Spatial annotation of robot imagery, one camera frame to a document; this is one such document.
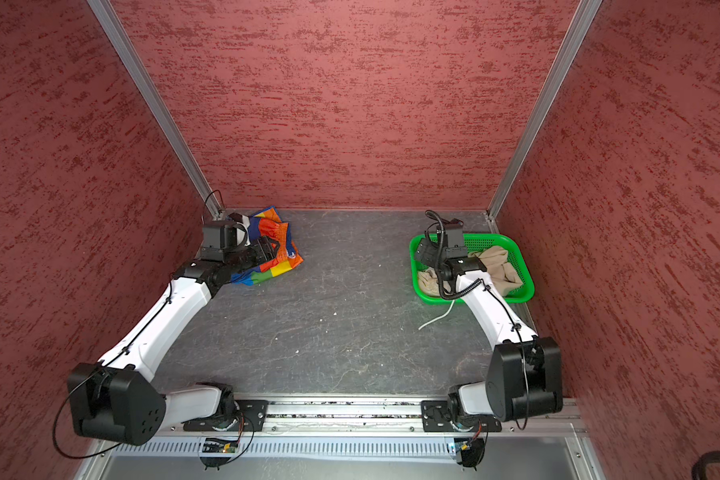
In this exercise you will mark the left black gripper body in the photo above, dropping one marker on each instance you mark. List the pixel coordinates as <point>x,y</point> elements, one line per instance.
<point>244,257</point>

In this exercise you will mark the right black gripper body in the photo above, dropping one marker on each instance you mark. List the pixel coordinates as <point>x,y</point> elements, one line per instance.
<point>433,255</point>

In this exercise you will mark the green plastic basket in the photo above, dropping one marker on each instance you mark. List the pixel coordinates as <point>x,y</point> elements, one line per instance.
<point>478,242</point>

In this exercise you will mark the beige shorts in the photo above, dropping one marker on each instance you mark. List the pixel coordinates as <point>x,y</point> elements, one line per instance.
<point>503,274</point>

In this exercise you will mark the rainbow striped shorts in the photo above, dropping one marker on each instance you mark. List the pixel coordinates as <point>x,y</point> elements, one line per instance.
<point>272,235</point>

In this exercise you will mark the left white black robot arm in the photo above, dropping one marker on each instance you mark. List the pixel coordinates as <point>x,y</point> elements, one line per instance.
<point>114,399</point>

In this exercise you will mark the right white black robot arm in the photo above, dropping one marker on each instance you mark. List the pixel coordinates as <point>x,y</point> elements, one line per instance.
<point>524,377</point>

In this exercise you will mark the left base connector board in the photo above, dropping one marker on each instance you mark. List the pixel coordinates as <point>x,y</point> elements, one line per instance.
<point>219,446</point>

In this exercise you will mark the base connector board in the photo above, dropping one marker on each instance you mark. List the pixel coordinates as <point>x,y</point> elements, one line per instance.
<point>469,454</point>
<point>219,446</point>

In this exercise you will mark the right base connector board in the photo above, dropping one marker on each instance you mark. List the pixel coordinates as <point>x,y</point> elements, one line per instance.
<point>469,454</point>

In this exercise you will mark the white perforated vent strip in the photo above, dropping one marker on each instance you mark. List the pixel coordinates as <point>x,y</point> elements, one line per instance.
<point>327,447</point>

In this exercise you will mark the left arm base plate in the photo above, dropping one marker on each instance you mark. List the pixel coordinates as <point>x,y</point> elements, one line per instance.
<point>247,415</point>

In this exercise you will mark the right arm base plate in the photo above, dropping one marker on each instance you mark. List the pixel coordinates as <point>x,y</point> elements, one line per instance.
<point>439,416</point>

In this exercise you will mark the aluminium front rail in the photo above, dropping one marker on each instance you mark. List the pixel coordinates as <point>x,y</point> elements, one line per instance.
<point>394,416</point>

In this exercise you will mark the right aluminium corner post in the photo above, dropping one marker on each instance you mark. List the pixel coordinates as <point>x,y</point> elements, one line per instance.
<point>576,32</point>

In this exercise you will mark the aluminium corner post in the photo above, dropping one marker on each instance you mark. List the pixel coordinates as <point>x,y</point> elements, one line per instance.
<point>576,32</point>
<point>108,19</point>

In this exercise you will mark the left aluminium corner post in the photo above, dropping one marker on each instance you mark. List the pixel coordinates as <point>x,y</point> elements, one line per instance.
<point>108,19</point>

